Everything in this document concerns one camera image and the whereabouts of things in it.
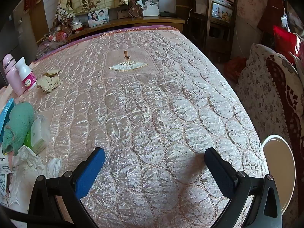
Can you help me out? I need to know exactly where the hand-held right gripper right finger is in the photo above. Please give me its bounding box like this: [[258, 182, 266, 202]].
[[204, 147, 283, 228]]

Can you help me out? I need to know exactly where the painted picture panel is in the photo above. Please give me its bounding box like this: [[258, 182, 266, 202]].
[[211, 2, 232, 23]]

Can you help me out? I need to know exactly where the red white patterned blanket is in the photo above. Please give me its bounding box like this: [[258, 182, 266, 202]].
[[266, 53, 304, 186]]

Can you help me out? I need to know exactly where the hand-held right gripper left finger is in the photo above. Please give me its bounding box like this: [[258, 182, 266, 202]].
[[28, 147, 105, 228]]

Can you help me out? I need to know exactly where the white plastic bucket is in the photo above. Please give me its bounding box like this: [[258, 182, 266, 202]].
[[261, 135, 296, 215]]

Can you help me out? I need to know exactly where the white printed carton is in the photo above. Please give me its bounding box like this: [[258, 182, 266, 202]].
[[0, 153, 17, 207]]

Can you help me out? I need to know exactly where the floral covered sofa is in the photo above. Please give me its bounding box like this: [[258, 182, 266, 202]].
[[235, 43, 304, 228]]

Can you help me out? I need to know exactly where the blue packet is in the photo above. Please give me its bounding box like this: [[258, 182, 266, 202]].
[[0, 98, 15, 143]]

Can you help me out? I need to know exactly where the green towel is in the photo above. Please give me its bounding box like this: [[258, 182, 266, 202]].
[[2, 103, 35, 156]]

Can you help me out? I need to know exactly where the white tissue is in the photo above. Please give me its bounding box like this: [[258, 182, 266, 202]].
[[8, 145, 63, 215]]

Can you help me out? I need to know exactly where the wooden chair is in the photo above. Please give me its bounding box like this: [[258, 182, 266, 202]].
[[189, 0, 238, 62]]

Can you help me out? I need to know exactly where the green white tissue packet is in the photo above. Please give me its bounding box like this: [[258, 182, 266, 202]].
[[24, 115, 50, 155]]

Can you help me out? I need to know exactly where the wooden cabinet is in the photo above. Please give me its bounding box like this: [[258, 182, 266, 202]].
[[37, 17, 186, 44]]

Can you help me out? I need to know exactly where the framed couple photo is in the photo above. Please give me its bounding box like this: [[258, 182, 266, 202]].
[[88, 8, 110, 28]]

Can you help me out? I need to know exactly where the white bottle pink label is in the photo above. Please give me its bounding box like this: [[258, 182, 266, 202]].
[[15, 57, 38, 91]]

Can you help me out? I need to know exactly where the red bag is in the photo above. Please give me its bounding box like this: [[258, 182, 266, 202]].
[[273, 25, 298, 64]]

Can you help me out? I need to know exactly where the pink quilted bed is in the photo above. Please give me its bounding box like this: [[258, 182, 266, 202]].
[[0, 26, 270, 228]]

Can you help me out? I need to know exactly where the floral covered standing appliance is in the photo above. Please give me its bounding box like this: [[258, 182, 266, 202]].
[[224, 0, 270, 32]]

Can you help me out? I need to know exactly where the dark red hanging cloth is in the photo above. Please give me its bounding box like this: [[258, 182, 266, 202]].
[[258, 0, 285, 36]]

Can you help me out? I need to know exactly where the orange plastic bag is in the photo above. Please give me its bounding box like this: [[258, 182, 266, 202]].
[[223, 57, 247, 82]]

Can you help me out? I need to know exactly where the large beige paper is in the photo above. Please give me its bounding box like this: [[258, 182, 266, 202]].
[[36, 75, 60, 93]]

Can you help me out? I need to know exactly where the clear plastic bag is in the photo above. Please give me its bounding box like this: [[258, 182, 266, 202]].
[[37, 41, 55, 60]]

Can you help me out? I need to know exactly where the wedding photo print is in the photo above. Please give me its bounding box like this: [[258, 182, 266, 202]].
[[142, 0, 160, 17]]

